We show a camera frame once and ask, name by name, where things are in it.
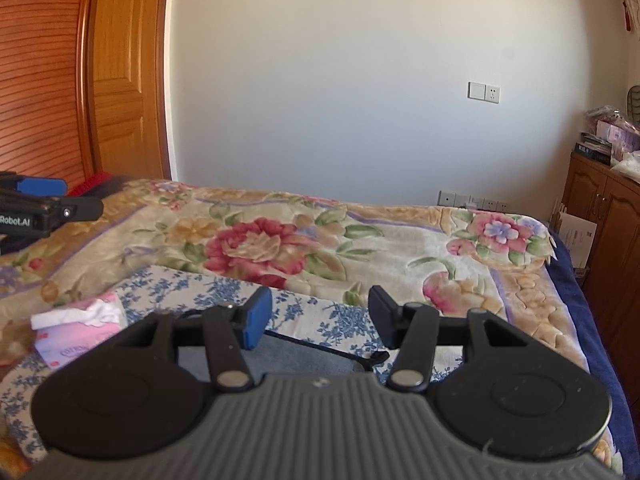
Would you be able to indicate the white wall power strip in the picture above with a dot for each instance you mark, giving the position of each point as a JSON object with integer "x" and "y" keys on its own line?
{"x": 451, "y": 199}

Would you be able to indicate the purple and grey microfibre towel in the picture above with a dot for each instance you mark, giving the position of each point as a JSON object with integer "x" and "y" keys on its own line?
{"x": 275, "y": 354}

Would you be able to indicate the brown wooden cabinet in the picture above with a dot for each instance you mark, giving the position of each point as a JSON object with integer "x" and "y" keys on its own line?
{"x": 611, "y": 201}

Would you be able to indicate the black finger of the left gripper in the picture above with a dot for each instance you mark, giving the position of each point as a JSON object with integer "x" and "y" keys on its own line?
{"x": 76, "y": 209}

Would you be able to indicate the dark blue bed sheet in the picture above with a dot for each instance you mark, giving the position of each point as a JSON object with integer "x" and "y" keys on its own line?
{"x": 621, "y": 425}

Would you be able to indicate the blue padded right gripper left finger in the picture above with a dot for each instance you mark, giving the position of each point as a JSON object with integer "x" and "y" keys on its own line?
{"x": 228, "y": 329}

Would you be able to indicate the white wall switch socket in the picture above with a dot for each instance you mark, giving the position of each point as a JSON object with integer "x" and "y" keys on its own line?
{"x": 483, "y": 92}

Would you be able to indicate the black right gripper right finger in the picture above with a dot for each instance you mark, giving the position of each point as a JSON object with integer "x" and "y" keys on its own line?
{"x": 410, "y": 329}

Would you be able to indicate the pink cotton tissue box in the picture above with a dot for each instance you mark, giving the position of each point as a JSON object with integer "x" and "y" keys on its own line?
{"x": 66, "y": 333}

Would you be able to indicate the colourful floral bed blanket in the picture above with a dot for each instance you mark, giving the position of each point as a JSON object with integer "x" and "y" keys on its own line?
{"x": 510, "y": 394}

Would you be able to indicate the white paper bag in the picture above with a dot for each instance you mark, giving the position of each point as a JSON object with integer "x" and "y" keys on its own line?
{"x": 577, "y": 234}

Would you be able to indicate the pink box on cabinet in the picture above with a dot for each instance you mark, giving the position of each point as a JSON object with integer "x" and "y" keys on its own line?
{"x": 621, "y": 140}

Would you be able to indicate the wooden panelled room door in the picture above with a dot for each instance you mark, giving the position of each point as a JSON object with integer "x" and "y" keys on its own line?
{"x": 125, "y": 87}

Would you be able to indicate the wooden slatted wardrobe door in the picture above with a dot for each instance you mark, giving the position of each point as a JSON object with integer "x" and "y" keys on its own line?
{"x": 40, "y": 126}

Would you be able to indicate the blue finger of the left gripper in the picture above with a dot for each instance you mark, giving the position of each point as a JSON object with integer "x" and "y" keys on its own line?
{"x": 41, "y": 186}

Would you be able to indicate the white plastic bag on cabinet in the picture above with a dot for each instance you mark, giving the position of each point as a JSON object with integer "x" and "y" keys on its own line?
{"x": 627, "y": 165}

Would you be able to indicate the red cloth at bedside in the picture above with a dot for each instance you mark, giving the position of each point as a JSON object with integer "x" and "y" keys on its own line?
{"x": 90, "y": 184}

